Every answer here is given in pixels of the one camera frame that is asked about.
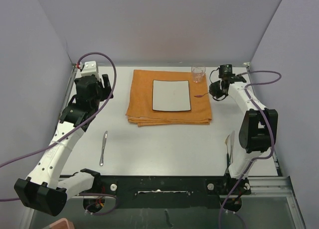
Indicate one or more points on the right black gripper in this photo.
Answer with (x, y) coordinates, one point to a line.
(213, 90)

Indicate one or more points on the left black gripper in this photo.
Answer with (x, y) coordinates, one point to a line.
(105, 90)

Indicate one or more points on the copper bowl spoon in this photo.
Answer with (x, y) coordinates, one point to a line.
(200, 96)

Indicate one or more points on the clear drinking glass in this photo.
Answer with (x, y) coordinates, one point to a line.
(198, 73)

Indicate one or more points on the orange cloth placemat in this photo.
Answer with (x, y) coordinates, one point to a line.
(140, 105)

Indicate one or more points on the white square plate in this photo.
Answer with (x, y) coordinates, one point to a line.
(171, 96)

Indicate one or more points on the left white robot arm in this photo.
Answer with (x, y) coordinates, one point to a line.
(42, 190)

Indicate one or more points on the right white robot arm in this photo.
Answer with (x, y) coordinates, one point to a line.
(258, 131)

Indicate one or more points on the silver butter knife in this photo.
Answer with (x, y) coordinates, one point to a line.
(101, 162)

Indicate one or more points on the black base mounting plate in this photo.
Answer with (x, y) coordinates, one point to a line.
(166, 192)

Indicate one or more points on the pink box corner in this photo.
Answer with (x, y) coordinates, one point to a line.
(62, 223)

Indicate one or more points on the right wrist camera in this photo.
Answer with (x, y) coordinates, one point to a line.
(225, 71)

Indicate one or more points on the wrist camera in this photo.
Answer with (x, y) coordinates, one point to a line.
(225, 71)
(88, 69)

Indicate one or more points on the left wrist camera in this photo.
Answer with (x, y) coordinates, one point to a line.
(88, 69)

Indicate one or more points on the green handled silver knife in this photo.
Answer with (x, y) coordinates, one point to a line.
(232, 139)

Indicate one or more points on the green handled gold fork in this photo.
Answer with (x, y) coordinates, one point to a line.
(227, 153)

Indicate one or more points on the aluminium frame rail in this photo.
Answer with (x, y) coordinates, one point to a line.
(271, 205)

